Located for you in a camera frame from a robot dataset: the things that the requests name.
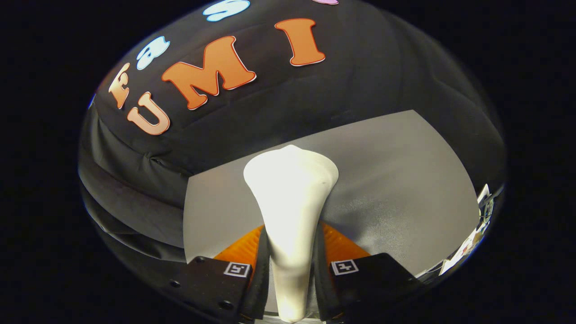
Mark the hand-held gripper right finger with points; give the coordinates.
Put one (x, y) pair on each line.
(320, 283)

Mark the white garment steamer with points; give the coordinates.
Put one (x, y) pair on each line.
(290, 202)

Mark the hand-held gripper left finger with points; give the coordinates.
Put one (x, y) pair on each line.
(261, 283)

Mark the gray cabinet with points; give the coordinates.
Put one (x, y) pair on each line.
(405, 189)

